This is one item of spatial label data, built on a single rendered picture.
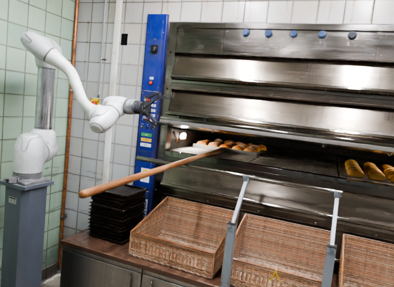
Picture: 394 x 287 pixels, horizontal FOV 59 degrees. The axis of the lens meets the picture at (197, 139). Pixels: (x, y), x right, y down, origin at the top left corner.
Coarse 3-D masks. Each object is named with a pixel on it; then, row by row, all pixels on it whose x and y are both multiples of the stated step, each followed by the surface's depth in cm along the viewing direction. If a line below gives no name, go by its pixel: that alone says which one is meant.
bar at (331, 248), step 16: (144, 160) 218; (160, 160) 215; (240, 176) 196; (256, 176) 194; (240, 192) 190; (320, 192) 181; (336, 192) 177; (336, 208) 173; (336, 224) 168; (224, 256) 178; (224, 272) 179
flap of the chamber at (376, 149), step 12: (168, 120) 236; (216, 132) 244; (228, 132) 228; (240, 132) 218; (252, 132) 215; (264, 132) 213; (312, 144) 220; (324, 144) 207; (336, 144) 198; (348, 144) 196; (360, 144) 194
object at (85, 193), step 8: (208, 152) 247; (216, 152) 263; (184, 160) 203; (192, 160) 215; (152, 168) 168; (160, 168) 173; (168, 168) 182; (128, 176) 147; (136, 176) 151; (144, 176) 158; (104, 184) 130; (112, 184) 134; (120, 184) 139; (80, 192) 119; (88, 192) 120; (96, 192) 124
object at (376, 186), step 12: (168, 156) 254; (180, 156) 250; (192, 156) 247; (252, 168) 231; (264, 168) 228; (276, 168) 226; (324, 180) 215; (336, 180) 213; (348, 180) 210; (360, 180) 212
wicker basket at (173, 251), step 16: (160, 208) 244; (176, 208) 248; (192, 208) 245; (208, 208) 241; (224, 208) 237; (144, 224) 225; (160, 224) 248; (176, 224) 246; (192, 224) 242; (208, 224) 238; (224, 224) 235; (144, 240) 208; (160, 240) 203; (176, 240) 241; (192, 240) 240; (208, 240) 236; (224, 240) 207; (144, 256) 208; (160, 256) 204; (176, 256) 200; (192, 256) 196; (208, 256) 193; (192, 272) 197; (208, 272) 193
